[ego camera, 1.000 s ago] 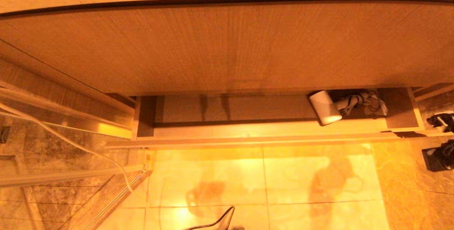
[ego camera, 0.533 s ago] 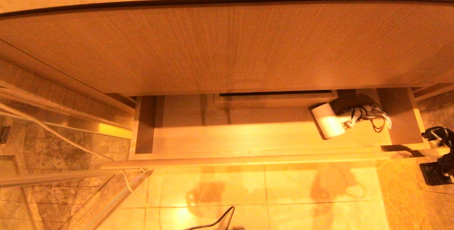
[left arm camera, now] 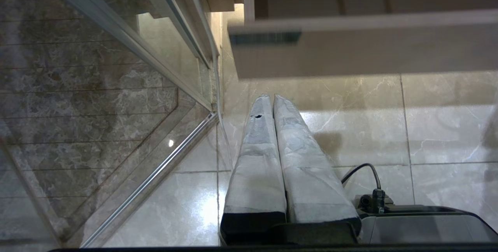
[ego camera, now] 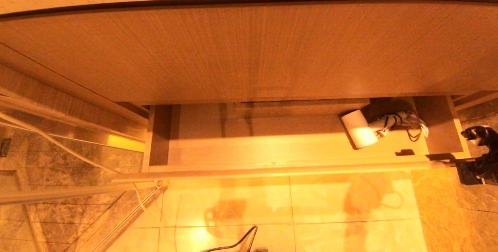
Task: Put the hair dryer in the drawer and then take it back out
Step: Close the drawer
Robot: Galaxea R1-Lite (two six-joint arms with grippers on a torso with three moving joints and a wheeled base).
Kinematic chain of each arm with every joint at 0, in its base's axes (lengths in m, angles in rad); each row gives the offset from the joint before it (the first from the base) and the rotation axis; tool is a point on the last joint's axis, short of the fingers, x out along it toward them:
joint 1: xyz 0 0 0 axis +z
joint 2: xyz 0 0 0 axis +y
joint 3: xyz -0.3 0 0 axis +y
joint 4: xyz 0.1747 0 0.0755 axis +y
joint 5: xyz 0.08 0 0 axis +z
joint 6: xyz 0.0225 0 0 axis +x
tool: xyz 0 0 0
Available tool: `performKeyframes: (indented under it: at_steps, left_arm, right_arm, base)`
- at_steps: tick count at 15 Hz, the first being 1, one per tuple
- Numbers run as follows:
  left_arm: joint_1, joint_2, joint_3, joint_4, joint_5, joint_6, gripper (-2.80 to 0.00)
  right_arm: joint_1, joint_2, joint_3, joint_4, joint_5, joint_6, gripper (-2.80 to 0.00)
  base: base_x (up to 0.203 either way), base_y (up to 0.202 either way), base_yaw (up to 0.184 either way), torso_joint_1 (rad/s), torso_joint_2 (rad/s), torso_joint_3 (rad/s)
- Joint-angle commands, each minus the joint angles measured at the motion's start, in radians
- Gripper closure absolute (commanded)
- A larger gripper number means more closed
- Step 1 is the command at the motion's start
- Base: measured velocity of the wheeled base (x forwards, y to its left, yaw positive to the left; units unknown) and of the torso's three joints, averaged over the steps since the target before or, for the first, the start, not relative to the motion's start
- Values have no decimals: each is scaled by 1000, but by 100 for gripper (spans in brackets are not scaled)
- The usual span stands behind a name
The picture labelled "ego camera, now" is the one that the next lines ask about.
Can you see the wooden vanity drawer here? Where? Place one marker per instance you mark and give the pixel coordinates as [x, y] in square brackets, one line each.
[253, 147]

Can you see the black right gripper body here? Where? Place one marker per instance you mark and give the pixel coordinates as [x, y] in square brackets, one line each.
[469, 175]

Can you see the white hair dryer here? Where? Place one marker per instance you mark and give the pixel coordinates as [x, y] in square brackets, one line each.
[360, 131]

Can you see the wooden upper vanity front panel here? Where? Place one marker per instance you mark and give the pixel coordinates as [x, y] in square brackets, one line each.
[249, 49]

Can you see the glass shower screen pale frame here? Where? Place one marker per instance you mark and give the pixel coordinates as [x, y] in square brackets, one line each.
[58, 194]

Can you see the wooden vanity side panel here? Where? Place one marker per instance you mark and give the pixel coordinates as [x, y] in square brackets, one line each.
[46, 88]

